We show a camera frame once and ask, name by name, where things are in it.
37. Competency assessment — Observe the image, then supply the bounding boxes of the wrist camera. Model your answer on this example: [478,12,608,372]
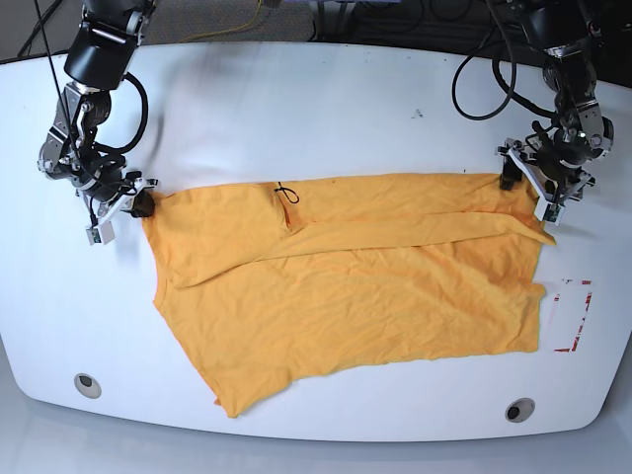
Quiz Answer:
[86,221,115,246]
[534,197,565,225]

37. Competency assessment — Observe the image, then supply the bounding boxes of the orange t-shirt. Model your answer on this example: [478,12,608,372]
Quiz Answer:
[142,174,554,418]

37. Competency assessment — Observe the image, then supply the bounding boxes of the yellow cable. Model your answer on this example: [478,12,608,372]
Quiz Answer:
[180,0,263,44]

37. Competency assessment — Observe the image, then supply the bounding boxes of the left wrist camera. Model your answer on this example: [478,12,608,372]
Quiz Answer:
[534,197,565,225]

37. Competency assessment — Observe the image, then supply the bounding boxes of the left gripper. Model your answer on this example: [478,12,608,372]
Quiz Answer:
[496,138,595,204]

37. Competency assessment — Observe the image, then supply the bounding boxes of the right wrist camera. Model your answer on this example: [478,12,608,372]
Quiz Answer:
[86,221,115,246]

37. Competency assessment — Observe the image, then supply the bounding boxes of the red tape rectangle marking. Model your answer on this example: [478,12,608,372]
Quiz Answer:
[547,279,594,353]

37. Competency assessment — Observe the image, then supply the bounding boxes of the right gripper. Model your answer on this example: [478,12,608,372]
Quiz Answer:
[76,171,159,227]

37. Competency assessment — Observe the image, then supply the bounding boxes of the black floor cable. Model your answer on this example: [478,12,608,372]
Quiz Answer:
[18,0,60,56]

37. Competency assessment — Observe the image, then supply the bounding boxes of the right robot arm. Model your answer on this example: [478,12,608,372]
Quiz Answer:
[38,1,157,242]

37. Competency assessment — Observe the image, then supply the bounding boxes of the table cable grommet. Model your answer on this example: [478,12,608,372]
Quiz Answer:
[505,398,535,424]
[74,373,102,400]

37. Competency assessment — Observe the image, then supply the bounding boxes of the left table cable grommet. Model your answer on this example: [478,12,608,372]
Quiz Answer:
[74,373,102,400]

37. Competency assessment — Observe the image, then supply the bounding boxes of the right table cable grommet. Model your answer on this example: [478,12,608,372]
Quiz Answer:
[505,398,535,424]

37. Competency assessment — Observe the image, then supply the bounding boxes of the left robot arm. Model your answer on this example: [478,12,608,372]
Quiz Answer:
[461,1,614,223]

